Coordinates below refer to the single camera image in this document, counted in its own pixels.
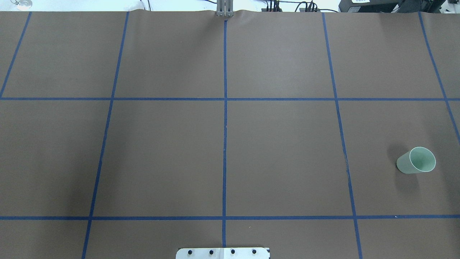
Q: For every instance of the light green plastic cup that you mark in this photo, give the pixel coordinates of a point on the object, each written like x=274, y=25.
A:
x=417, y=160

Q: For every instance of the black box with label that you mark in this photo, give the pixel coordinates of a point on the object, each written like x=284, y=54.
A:
x=367, y=6

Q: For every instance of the aluminium profile post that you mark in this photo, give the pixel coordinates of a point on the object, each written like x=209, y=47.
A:
x=224, y=8

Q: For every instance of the white pedestal base plate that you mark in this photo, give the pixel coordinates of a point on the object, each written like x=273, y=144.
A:
x=224, y=253

